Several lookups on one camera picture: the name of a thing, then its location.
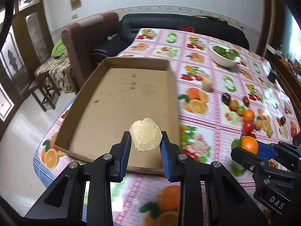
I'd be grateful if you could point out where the white bowl of greens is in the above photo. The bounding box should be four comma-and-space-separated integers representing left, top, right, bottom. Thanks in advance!
209, 43, 240, 68

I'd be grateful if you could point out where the brown kiwi fruit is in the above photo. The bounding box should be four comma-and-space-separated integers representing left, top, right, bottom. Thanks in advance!
229, 99, 239, 112

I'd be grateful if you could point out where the orange fruit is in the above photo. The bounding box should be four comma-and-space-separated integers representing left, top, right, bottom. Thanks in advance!
241, 136, 259, 155
243, 109, 255, 122

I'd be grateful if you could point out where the fruit print pink tablecloth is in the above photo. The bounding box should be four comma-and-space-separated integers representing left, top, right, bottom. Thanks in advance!
119, 29, 300, 195

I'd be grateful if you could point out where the patterned seat cover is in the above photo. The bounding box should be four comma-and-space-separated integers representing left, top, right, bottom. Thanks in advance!
34, 56, 73, 93

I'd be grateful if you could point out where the black leather sofa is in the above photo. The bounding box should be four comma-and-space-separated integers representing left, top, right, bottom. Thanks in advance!
89, 13, 249, 63

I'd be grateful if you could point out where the brown armchair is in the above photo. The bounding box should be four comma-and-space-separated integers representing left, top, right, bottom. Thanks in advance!
61, 12, 119, 90

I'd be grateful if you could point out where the yellow brown small fruit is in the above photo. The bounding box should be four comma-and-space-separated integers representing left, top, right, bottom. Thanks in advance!
254, 119, 263, 131

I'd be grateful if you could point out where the wooden stool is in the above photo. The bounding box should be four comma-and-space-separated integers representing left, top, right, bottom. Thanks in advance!
26, 72, 61, 112

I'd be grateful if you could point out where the pale yellow netted fruit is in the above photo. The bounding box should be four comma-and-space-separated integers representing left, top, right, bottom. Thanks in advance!
129, 117, 163, 152

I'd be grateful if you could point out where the green grape fruit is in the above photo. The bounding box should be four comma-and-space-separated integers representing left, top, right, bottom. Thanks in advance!
236, 106, 245, 116

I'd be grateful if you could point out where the wooden glass door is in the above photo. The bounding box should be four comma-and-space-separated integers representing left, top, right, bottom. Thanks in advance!
0, 0, 55, 123

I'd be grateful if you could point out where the black cup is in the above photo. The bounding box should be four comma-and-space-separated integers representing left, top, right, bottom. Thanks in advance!
267, 68, 277, 84

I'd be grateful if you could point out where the dark purple plum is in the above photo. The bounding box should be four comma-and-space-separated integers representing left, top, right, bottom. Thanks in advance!
221, 93, 231, 106

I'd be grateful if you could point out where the pale netted pear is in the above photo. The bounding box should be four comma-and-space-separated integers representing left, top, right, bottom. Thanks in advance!
202, 76, 213, 92

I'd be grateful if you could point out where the green cushion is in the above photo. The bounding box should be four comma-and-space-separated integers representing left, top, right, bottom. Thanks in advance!
51, 39, 66, 58

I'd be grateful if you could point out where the red tomato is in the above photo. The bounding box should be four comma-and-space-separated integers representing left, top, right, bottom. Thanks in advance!
242, 120, 254, 134

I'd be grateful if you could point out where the dark red jujube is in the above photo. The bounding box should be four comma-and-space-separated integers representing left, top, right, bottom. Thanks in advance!
243, 96, 249, 107

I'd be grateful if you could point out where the wall plaque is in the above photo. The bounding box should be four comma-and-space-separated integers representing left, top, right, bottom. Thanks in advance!
70, 0, 82, 11

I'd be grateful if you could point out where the shallow cardboard box tray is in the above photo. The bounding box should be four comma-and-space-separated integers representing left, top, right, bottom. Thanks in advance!
55, 57, 181, 162

